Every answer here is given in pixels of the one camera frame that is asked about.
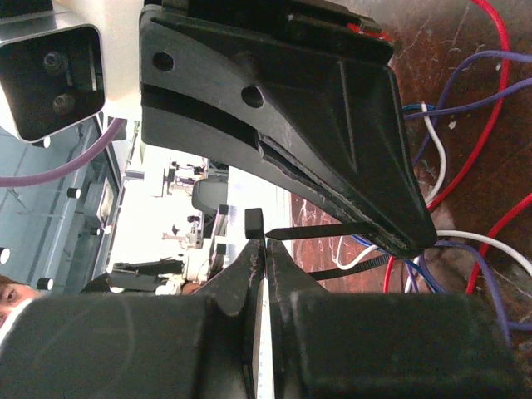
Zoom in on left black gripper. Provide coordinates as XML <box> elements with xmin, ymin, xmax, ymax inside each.
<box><xmin>140</xmin><ymin>1</ymin><xmax>436</xmax><ymax>249</ymax></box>

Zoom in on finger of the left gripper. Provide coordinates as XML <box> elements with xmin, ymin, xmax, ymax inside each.
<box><xmin>141</xmin><ymin>93</ymin><xmax>410</xmax><ymax>257</ymax></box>

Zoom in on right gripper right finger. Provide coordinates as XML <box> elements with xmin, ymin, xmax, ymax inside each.
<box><xmin>266</xmin><ymin>240</ymin><xmax>524</xmax><ymax>398</ymax></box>

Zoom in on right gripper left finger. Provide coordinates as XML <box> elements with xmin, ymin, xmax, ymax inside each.
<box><xmin>1</xmin><ymin>240</ymin><xmax>264</xmax><ymax>398</ymax></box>

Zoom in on black zip tie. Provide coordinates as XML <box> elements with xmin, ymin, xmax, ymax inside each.
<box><xmin>244</xmin><ymin>208</ymin><xmax>390</xmax><ymax>281</ymax></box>

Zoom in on purple wire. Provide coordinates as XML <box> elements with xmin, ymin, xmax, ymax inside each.
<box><xmin>402</xmin><ymin>49</ymin><xmax>532</xmax><ymax>350</ymax></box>

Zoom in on red wire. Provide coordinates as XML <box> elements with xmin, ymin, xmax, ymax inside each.
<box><xmin>382</xmin><ymin>0</ymin><xmax>532</xmax><ymax>296</ymax></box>

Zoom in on white wire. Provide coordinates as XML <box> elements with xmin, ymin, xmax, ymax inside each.
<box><xmin>334</xmin><ymin>101</ymin><xmax>532</xmax><ymax>294</ymax></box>

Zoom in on person in black shirt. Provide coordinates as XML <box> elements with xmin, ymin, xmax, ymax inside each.
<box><xmin>0</xmin><ymin>275</ymin><xmax>42</xmax><ymax>326</ymax></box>

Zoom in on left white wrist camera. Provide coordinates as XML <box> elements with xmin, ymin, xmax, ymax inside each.
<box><xmin>1</xmin><ymin>1</ymin><xmax>143</xmax><ymax>143</ymax></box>

